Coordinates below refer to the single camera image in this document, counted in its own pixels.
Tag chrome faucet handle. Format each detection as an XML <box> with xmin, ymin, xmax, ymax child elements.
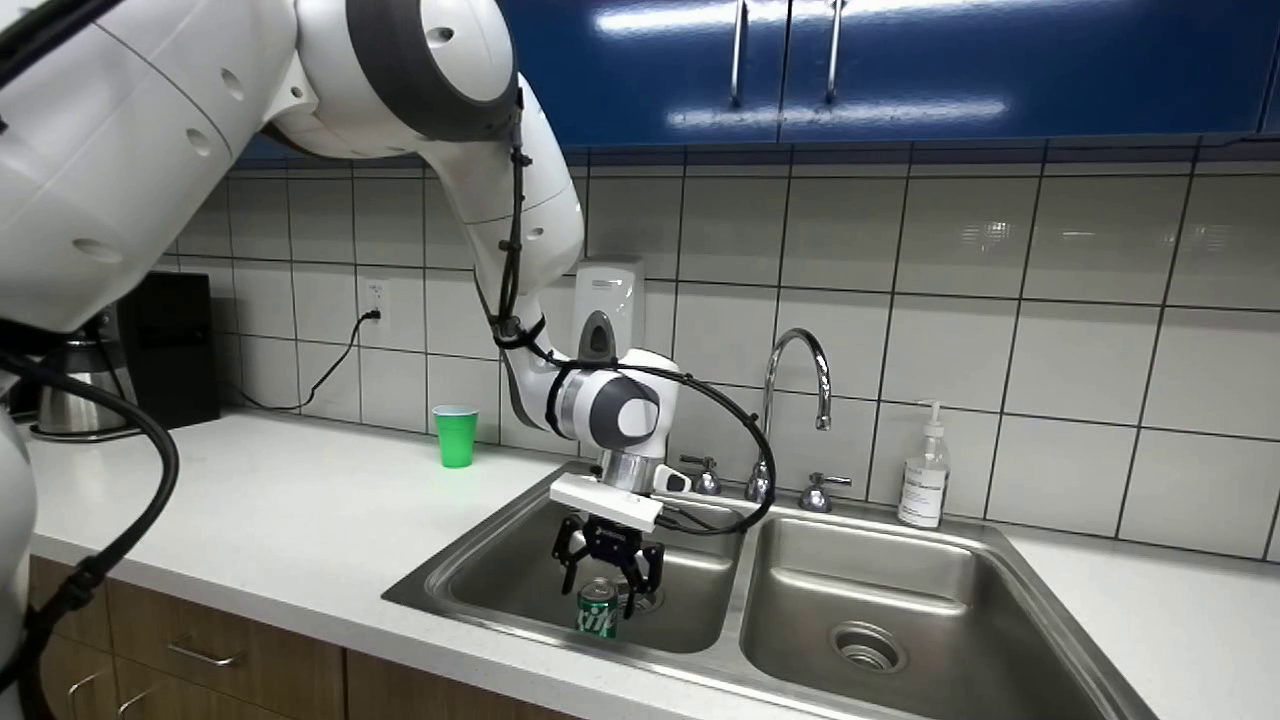
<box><xmin>676</xmin><ymin>453</ymin><xmax>725</xmax><ymax>500</ymax></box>
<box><xmin>796</xmin><ymin>468</ymin><xmax>857</xmax><ymax>516</ymax></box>

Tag white wall outlet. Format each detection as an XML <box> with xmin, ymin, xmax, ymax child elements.
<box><xmin>354</xmin><ymin>271</ymin><xmax>393</xmax><ymax>333</ymax></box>

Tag clear pump soap bottle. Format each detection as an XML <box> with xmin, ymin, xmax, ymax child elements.
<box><xmin>898</xmin><ymin>401</ymin><xmax>955</xmax><ymax>531</ymax></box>

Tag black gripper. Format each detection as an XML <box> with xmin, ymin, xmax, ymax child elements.
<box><xmin>552</xmin><ymin>516</ymin><xmax>667</xmax><ymax>620</ymax></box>

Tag green plastic cup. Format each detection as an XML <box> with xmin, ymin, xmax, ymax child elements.
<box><xmin>433</xmin><ymin>403</ymin><xmax>484</xmax><ymax>470</ymax></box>

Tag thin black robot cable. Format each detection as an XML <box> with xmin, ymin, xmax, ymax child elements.
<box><xmin>490</xmin><ymin>138</ymin><xmax>780</xmax><ymax>541</ymax></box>

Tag chrome gooseneck faucet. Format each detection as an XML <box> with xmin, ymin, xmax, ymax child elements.
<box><xmin>741</xmin><ymin>324</ymin><xmax>840</xmax><ymax>507</ymax></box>

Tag thick black robot hose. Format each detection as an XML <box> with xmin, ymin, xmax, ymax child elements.
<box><xmin>0</xmin><ymin>347</ymin><xmax>186</xmax><ymax>720</ymax></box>

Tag silver cabinet door handle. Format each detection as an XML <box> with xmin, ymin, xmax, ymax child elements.
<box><xmin>725</xmin><ymin>0</ymin><xmax>757</xmax><ymax>114</ymax></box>
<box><xmin>821</xmin><ymin>0</ymin><xmax>851</xmax><ymax>108</ymax></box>

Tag green soda can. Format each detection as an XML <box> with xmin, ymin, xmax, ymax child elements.
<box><xmin>574</xmin><ymin>573</ymin><xmax>629</xmax><ymax>642</ymax></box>

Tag black power cord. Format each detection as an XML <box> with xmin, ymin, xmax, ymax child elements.
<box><xmin>225</xmin><ymin>309</ymin><xmax>386</xmax><ymax>420</ymax></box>

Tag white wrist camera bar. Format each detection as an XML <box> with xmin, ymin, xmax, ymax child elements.
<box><xmin>545</xmin><ymin>470</ymin><xmax>667</xmax><ymax>535</ymax></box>

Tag black coffee maker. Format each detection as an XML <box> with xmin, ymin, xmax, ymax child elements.
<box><xmin>31</xmin><ymin>271</ymin><xmax>225</xmax><ymax>443</ymax></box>

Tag stainless steel double sink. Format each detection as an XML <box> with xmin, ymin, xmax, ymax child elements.
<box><xmin>382</xmin><ymin>456</ymin><xmax>1161</xmax><ymax>720</ymax></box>

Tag wooden lower cabinets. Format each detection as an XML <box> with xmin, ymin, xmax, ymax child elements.
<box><xmin>23</xmin><ymin>552</ymin><xmax>575</xmax><ymax>720</ymax></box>

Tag blue upper cabinets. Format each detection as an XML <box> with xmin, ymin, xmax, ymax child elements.
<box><xmin>232</xmin><ymin>0</ymin><xmax>1280</xmax><ymax>171</ymax></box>

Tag white wall soap dispenser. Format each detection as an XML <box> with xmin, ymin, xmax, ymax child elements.
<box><xmin>574</xmin><ymin>257</ymin><xmax>649</xmax><ymax>369</ymax></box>

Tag silver drawer handle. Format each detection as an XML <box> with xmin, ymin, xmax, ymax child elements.
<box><xmin>60</xmin><ymin>663</ymin><xmax>113</xmax><ymax>699</ymax></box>
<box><xmin>166</xmin><ymin>637</ymin><xmax>244</xmax><ymax>672</ymax></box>
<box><xmin>107</xmin><ymin>681</ymin><xmax>159</xmax><ymax>720</ymax></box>

